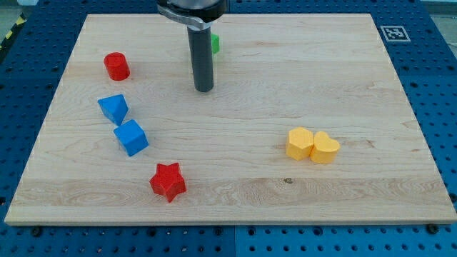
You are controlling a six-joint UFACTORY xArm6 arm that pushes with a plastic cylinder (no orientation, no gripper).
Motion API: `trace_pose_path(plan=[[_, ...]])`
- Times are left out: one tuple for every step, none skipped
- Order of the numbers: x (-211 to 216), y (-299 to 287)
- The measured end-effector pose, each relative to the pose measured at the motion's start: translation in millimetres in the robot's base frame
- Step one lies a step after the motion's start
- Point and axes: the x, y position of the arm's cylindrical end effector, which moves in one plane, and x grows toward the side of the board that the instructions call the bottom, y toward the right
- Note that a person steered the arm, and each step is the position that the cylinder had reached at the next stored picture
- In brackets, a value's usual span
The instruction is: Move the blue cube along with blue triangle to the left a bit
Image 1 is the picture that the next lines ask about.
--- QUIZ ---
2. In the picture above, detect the green block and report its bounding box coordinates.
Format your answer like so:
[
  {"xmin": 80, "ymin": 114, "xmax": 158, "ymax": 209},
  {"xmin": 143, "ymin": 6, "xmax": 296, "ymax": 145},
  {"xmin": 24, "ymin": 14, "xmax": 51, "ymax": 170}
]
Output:
[{"xmin": 211, "ymin": 34, "xmax": 220, "ymax": 54}]

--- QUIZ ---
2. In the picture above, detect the blue triangle block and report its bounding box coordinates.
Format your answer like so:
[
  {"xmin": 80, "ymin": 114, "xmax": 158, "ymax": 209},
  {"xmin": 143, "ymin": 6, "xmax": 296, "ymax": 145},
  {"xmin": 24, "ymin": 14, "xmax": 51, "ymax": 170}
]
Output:
[{"xmin": 97, "ymin": 94, "xmax": 129, "ymax": 126}]

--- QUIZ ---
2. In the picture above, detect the blue cube block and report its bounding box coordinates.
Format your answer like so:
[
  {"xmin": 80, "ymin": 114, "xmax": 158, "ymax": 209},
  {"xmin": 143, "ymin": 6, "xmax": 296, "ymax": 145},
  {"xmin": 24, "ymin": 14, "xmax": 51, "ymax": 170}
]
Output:
[{"xmin": 114, "ymin": 119, "xmax": 149, "ymax": 156}]

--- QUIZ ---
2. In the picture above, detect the red cylinder block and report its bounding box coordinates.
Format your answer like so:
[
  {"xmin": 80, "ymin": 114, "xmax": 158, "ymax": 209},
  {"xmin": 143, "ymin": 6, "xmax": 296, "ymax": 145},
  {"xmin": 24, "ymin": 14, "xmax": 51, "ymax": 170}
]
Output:
[{"xmin": 104, "ymin": 52, "xmax": 131, "ymax": 81}]

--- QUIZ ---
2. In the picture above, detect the yellow hexagon block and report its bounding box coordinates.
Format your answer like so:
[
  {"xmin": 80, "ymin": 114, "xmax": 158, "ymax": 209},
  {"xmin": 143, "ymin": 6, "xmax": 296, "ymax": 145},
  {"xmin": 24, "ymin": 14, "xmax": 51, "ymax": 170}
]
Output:
[{"xmin": 286, "ymin": 127, "xmax": 314, "ymax": 161}]

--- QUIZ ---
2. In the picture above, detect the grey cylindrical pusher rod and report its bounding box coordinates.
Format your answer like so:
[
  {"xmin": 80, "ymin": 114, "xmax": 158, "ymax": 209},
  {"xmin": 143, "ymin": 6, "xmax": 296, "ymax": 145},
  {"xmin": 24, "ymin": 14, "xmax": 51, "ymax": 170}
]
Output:
[{"xmin": 187, "ymin": 27, "xmax": 214, "ymax": 92}]

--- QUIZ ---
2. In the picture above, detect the wooden board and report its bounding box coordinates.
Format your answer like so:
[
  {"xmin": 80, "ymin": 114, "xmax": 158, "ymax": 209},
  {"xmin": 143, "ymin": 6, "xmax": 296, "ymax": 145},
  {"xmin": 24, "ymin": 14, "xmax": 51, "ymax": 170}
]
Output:
[{"xmin": 5, "ymin": 14, "xmax": 456, "ymax": 226}]

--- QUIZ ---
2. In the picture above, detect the red star block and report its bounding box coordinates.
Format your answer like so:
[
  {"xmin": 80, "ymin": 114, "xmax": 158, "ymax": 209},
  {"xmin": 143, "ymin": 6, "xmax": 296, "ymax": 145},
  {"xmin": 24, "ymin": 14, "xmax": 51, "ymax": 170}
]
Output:
[{"xmin": 149, "ymin": 163, "xmax": 187, "ymax": 203}]

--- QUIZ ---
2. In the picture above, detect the fiducial marker tag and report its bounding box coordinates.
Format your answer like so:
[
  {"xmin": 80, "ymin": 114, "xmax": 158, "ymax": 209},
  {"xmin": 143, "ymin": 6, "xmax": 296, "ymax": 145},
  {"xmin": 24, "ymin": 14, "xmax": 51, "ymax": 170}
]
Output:
[{"xmin": 381, "ymin": 25, "xmax": 411, "ymax": 42}]

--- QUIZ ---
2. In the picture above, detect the yellow heart block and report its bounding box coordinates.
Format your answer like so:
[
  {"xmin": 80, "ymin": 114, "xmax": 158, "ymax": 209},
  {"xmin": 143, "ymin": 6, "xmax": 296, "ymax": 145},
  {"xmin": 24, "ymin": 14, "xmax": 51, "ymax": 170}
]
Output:
[{"xmin": 310, "ymin": 131, "xmax": 341, "ymax": 164}]

